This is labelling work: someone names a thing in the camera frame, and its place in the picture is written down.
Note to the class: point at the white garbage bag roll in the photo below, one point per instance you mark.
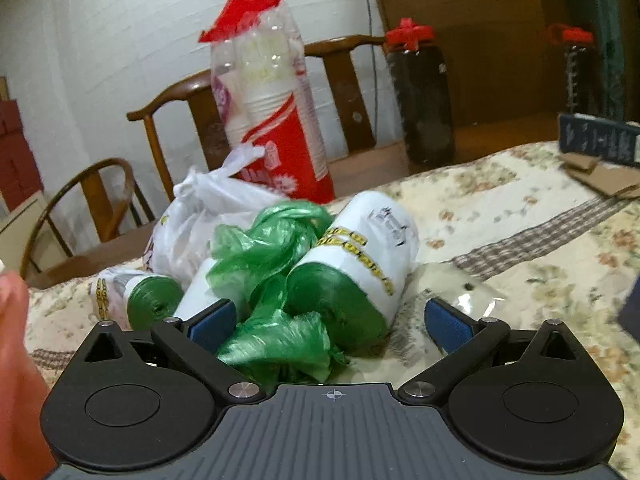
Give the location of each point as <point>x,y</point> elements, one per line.
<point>200,290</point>

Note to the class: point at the orange snack packet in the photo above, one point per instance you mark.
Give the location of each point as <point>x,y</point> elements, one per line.
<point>17,360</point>

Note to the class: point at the white plastic bag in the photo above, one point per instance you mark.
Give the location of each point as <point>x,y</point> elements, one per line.
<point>200,210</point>

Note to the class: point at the small green garbage bag roll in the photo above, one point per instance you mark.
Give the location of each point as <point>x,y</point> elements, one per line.
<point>150,300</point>

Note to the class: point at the large purple box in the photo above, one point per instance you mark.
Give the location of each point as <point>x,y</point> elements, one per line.
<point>597,140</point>

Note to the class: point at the red paper cup pack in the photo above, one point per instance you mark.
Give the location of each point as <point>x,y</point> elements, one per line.
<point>280,110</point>

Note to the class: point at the tall back wooden chair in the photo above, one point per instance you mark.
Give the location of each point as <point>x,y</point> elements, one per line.
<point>175,100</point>
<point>345,50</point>

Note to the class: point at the brown wooden cabinet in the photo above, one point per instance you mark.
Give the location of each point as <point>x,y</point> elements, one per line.
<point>460,20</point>

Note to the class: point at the dark jar with red lid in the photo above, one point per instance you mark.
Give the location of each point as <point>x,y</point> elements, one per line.
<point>425,105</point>
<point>577,75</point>

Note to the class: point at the large green garbage bag roll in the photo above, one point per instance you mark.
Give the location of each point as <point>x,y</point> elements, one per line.
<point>365,265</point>

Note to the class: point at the beige cardboard box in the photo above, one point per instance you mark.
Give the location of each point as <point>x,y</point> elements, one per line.
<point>20,230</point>

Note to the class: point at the flat brown cardboard piece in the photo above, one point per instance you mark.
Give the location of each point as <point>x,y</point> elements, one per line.
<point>602,180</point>

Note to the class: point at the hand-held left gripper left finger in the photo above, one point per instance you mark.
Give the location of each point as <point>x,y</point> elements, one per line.
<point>214,324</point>

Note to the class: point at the clear plastic wrapper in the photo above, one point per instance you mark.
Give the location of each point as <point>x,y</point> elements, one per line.
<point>465,290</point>

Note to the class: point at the round back wooden chair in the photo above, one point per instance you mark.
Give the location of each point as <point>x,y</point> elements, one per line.
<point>105,195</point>

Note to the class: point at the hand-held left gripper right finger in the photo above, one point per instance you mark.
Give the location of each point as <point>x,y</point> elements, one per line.
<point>447,325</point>

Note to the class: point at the floral cloth covered desktop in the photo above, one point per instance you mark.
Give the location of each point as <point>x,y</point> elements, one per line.
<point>540,240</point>

